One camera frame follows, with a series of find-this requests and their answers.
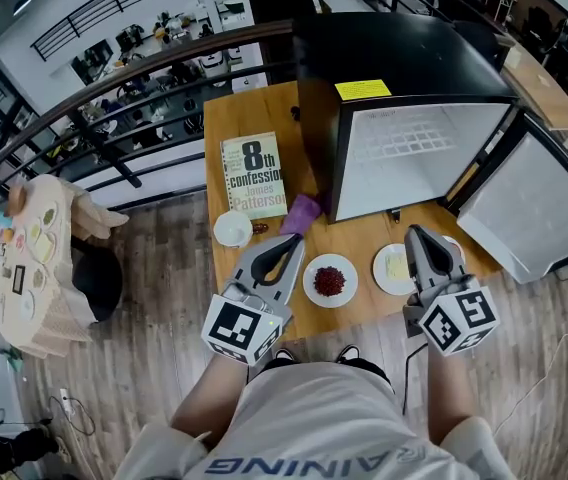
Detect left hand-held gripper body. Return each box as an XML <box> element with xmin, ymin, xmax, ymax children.
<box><xmin>200</xmin><ymin>276</ymin><xmax>294</xmax><ymax>368</ymax></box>

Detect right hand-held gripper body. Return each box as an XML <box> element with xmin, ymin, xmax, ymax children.
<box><xmin>402</xmin><ymin>272</ymin><xmax>502</xmax><ymax>358</ymax></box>

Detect pale yellow food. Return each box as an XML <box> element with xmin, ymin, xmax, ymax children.
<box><xmin>384</xmin><ymin>253</ymin><xmax>411</xmax><ymax>282</ymax></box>

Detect red berry food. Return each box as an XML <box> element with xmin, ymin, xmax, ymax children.
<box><xmin>313</xmin><ymin>265</ymin><xmax>348</xmax><ymax>298</ymax></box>

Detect black fridge door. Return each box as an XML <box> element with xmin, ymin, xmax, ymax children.
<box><xmin>442</xmin><ymin>111</ymin><xmax>568</xmax><ymax>286</ymax></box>

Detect black mini fridge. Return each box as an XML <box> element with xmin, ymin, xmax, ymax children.
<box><xmin>292</xmin><ymin>11</ymin><xmax>520</xmax><ymax>225</ymax></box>

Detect person's left forearm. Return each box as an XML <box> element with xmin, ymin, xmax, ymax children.
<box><xmin>170</xmin><ymin>351</ymin><xmax>251</xmax><ymax>450</ymax></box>

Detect person's right forearm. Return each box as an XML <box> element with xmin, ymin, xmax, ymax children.
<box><xmin>425</xmin><ymin>340</ymin><xmax>481</xmax><ymax>445</ymax></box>

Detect white plate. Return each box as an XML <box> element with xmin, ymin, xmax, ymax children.
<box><xmin>302</xmin><ymin>253</ymin><xmax>360</xmax><ymax>310</ymax></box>
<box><xmin>442</xmin><ymin>234</ymin><xmax>467</xmax><ymax>265</ymax></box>
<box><xmin>372</xmin><ymin>242</ymin><xmax>419</xmax><ymax>298</ymax></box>

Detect white bowl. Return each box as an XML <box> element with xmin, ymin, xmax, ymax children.
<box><xmin>212</xmin><ymin>208</ymin><xmax>255</xmax><ymax>249</ymax></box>

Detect purple cloth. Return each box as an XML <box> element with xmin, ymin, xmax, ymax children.
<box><xmin>278</xmin><ymin>192</ymin><xmax>334</xmax><ymax>240</ymax></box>

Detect cream paperback book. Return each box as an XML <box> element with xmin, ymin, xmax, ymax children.
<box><xmin>219</xmin><ymin>131</ymin><xmax>290</xmax><ymax>221</ymax></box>

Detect person's right shoe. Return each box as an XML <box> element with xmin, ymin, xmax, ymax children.
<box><xmin>335</xmin><ymin>344</ymin><xmax>361</xmax><ymax>365</ymax></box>

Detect person's black shorts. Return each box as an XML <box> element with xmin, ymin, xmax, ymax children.
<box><xmin>262</xmin><ymin>356</ymin><xmax>396</xmax><ymax>395</ymax></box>

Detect person's white shirt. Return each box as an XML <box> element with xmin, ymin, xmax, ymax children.
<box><xmin>112</xmin><ymin>361</ymin><xmax>516</xmax><ymax>480</ymax></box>

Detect black round stool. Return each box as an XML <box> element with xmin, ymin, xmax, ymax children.
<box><xmin>70</xmin><ymin>246</ymin><xmax>125</xmax><ymax>325</ymax></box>

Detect beige tablecloth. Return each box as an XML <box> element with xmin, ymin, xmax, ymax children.
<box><xmin>0</xmin><ymin>173</ymin><xmax>131</xmax><ymax>360</ymax></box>

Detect long wooden table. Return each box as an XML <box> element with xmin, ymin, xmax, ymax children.
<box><xmin>500</xmin><ymin>41</ymin><xmax>568</xmax><ymax>150</ymax></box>

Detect set of small dishes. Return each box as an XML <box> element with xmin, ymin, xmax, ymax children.
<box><xmin>0</xmin><ymin>199</ymin><xmax>61</xmax><ymax>320</ymax></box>

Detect black railing with wooden handrail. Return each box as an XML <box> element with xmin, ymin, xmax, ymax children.
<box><xmin>0</xmin><ymin>17</ymin><xmax>299</xmax><ymax>215</ymax></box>

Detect brown wooden bowl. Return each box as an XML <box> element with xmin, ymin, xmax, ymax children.
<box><xmin>4</xmin><ymin>182</ymin><xmax>28</xmax><ymax>218</ymax></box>

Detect black balcony railing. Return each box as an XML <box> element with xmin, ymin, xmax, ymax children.
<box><xmin>30</xmin><ymin>0</ymin><xmax>239</xmax><ymax>63</ymax></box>

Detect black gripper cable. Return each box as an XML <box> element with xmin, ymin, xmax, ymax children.
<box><xmin>401</xmin><ymin>339</ymin><xmax>431</xmax><ymax>417</ymax></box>

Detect white floor cable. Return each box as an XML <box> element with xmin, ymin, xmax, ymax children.
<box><xmin>492</xmin><ymin>331</ymin><xmax>568</xmax><ymax>440</ymax></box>

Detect white wire fridge shelf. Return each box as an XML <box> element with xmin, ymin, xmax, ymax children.
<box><xmin>352</xmin><ymin>121</ymin><xmax>459</xmax><ymax>165</ymax></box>

